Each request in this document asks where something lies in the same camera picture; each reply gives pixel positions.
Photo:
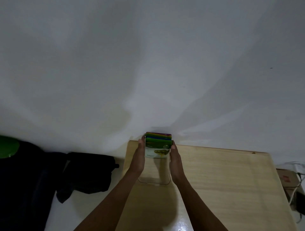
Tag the stack of colourful plastic cards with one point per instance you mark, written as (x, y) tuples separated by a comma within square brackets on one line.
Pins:
[(158, 140)]

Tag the person's right fingers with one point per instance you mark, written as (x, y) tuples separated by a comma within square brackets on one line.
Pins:
[(173, 150)]

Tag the person's right hand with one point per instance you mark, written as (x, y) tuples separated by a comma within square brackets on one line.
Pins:
[(175, 166)]

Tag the person's left hand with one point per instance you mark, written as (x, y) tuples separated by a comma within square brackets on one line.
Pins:
[(137, 161)]

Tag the person's left fingers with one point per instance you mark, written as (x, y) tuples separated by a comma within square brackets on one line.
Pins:
[(141, 145)]

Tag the green round object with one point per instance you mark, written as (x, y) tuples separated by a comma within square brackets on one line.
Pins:
[(8, 147)]

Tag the black device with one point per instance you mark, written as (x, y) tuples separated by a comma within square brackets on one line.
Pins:
[(300, 202)]

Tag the white card with green print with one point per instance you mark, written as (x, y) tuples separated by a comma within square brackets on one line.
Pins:
[(156, 152)]

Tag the clear plastic case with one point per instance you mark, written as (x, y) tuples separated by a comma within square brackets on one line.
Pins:
[(157, 166)]

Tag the black fabric heap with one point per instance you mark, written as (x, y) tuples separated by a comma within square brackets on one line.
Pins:
[(26, 185)]

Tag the person's right forearm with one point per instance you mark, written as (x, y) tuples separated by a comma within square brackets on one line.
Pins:
[(197, 204)]

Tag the black bag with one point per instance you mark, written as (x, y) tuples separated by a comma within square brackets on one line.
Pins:
[(88, 171)]

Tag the person's left forearm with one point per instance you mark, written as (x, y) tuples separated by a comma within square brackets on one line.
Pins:
[(112, 202)]

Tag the brown cardboard box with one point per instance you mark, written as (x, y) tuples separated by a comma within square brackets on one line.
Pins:
[(287, 179)]

